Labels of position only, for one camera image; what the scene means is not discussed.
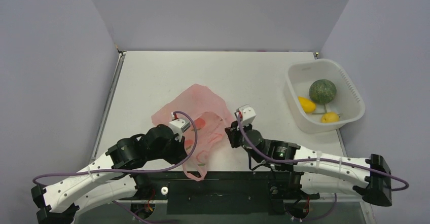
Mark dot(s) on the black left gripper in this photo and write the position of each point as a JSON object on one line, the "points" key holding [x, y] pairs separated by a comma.
{"points": [[180, 153]]}

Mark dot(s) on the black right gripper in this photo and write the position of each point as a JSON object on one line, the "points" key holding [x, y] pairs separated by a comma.
{"points": [[233, 134]]}

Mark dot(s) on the pink plastic bag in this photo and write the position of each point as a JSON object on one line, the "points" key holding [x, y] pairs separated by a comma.
{"points": [[210, 115]]}

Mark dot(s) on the yellow fake mango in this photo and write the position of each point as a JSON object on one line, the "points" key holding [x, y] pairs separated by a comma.
{"points": [[307, 105]]}

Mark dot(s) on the yellow fake pear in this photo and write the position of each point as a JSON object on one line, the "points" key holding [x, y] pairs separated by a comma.
{"points": [[330, 117]]}

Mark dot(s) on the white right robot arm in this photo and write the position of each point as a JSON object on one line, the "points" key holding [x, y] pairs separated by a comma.
{"points": [[315, 172]]}

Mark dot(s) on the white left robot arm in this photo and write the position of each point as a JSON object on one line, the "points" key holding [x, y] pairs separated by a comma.
{"points": [[115, 175]]}

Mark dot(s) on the green netted fake melon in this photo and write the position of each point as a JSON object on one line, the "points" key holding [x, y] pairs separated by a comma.
{"points": [[322, 91]]}

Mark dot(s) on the white plastic basket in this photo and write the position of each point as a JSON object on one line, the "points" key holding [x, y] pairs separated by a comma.
{"points": [[348, 103]]}

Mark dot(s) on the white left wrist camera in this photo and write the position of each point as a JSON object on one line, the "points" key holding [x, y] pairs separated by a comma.
{"points": [[179, 126]]}

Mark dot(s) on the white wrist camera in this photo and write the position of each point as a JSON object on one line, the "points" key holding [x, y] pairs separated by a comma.
{"points": [[246, 115], [179, 126]]}

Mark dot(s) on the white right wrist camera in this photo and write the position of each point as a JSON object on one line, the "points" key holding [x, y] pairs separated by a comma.
{"points": [[246, 115]]}

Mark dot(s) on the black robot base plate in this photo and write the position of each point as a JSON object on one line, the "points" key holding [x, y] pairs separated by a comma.
{"points": [[223, 192]]}

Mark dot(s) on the aluminium table edge rail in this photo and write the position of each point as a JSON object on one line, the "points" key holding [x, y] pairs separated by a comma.
{"points": [[108, 104]]}

